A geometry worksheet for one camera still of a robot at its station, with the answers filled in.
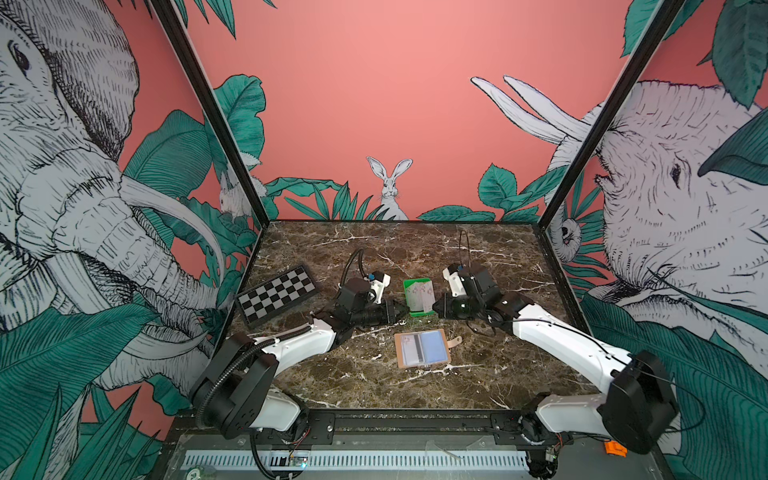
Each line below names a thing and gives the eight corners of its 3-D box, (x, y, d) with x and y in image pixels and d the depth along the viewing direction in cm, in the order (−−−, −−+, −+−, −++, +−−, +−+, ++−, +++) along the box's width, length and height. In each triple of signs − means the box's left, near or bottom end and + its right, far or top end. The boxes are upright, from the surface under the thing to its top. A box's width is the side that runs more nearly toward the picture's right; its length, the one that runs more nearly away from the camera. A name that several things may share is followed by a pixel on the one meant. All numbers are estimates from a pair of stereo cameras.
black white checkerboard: (248, 328, 92) (244, 323, 90) (238, 300, 99) (234, 295, 96) (319, 293, 101) (317, 288, 98) (305, 269, 107) (303, 264, 104)
